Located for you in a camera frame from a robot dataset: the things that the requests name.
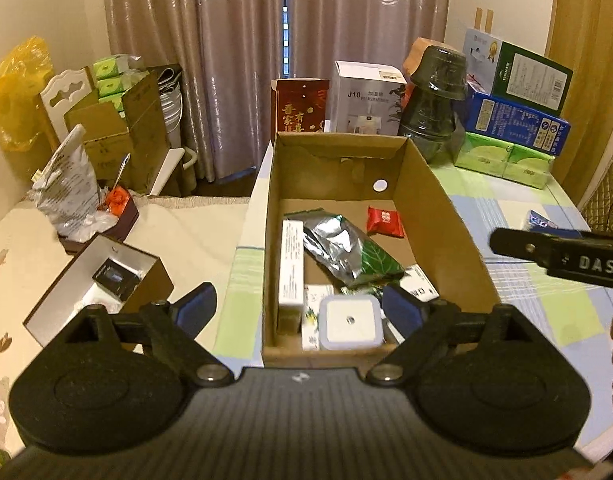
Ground white box with barcode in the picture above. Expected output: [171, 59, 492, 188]
[402, 264, 440, 302]

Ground small blue white packet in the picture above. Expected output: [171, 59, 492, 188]
[525, 209, 593, 234]

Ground white green medicine box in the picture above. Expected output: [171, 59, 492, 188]
[278, 218, 308, 309]

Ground dark brown box orange item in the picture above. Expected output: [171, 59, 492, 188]
[56, 184, 140, 257]

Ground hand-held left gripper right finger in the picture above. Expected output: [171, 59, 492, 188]
[369, 284, 552, 386]

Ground white square night light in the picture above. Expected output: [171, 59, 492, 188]
[317, 295, 386, 351]

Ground white humidifier box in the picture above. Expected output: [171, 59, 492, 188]
[330, 60, 408, 136]

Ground silver foil bag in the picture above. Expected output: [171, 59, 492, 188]
[302, 214, 405, 289]

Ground dark green box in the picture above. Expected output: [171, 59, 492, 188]
[490, 41, 575, 117]

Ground black wrapped bowl stack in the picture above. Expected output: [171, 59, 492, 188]
[397, 45, 469, 164]

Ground yellow plastic bag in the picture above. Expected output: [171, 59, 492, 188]
[0, 36, 54, 153]

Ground cream printed blanket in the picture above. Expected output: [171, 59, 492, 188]
[0, 195, 253, 467]

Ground green tissue pack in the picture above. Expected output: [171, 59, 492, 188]
[453, 131, 557, 191]

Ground green tissue packs in carton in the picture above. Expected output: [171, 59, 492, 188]
[91, 54, 147, 113]

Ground red gift box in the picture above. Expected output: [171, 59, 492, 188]
[270, 78, 333, 136]

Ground grey pink curtain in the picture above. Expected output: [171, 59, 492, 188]
[100, 0, 452, 183]

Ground open brown gift box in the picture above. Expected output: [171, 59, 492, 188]
[23, 233, 176, 347]

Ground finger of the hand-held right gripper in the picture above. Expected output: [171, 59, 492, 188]
[489, 227, 554, 264]

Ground white bucket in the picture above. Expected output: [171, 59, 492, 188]
[156, 65, 200, 181]

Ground white blue box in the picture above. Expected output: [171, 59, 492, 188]
[461, 27, 505, 88]

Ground blue carton box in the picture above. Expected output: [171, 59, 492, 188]
[463, 91, 572, 155]

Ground brown cardboard box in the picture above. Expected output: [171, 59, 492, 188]
[260, 131, 503, 368]

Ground quilted chair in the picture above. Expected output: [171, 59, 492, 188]
[577, 139, 613, 237]

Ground clear printed plastic bag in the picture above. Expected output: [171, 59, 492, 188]
[31, 124, 118, 242]

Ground white carved chair back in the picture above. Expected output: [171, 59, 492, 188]
[39, 67, 96, 143]

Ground white ointment box bird print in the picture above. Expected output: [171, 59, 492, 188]
[300, 284, 337, 352]

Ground open cardboard carton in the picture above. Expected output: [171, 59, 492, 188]
[64, 71, 171, 197]

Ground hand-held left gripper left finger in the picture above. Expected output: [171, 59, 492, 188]
[46, 282, 234, 387]

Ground red snack packet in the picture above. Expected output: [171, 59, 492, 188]
[366, 205, 405, 239]

